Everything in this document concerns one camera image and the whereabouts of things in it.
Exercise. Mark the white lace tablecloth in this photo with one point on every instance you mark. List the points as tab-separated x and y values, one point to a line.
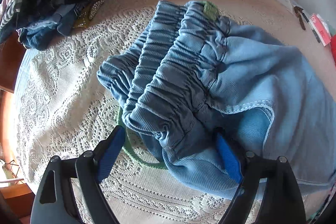
68	82

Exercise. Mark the black pen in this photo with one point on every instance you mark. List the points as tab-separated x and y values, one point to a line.
311	26

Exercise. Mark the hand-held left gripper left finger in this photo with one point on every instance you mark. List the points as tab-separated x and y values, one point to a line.
110	153

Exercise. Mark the red and white tissue pack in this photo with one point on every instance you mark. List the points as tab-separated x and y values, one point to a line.
319	28

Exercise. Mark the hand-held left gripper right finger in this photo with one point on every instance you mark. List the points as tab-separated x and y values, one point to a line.
229	158

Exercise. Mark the light blue denim pants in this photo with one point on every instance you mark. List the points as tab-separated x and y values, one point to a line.
249	77

